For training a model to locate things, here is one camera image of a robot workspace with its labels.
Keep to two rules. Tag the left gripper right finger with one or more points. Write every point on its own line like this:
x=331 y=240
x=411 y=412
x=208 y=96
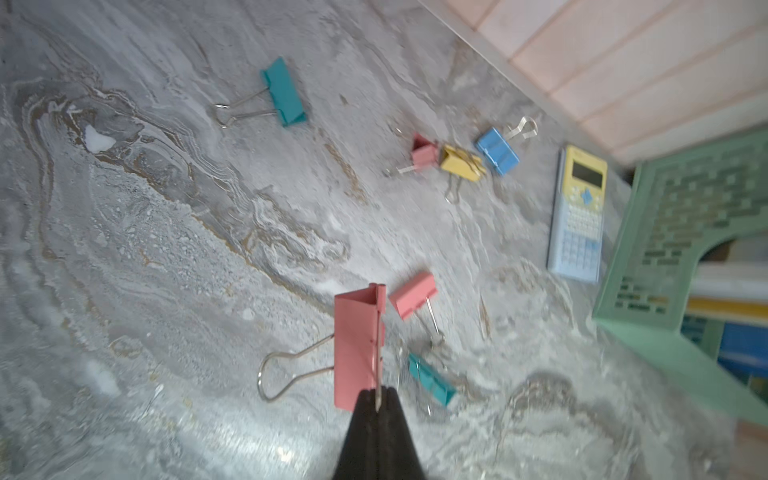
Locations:
x=396 y=453

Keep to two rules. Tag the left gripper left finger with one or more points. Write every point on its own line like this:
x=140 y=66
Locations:
x=358 y=458

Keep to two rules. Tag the pink binder clip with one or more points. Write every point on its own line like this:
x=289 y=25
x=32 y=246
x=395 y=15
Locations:
x=424 y=155
x=413 y=300
x=357 y=339

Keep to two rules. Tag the yellow binder clip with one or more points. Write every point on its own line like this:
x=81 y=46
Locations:
x=461 y=165

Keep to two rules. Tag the blue binder clip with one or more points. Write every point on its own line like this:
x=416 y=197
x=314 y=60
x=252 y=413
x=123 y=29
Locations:
x=495 y=144

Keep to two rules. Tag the teal binder clip low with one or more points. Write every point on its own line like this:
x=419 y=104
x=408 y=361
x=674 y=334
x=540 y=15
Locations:
x=429 y=378

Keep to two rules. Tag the teal binder clip left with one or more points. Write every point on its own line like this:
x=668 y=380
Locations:
x=280 y=87

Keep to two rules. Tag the yellow blue calculator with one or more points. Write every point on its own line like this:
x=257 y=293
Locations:
x=575 y=243

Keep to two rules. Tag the blue folder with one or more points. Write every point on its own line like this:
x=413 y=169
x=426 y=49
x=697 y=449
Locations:
x=739 y=348

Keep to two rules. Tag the green file organizer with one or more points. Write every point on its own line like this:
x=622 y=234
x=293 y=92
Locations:
x=682 y=206

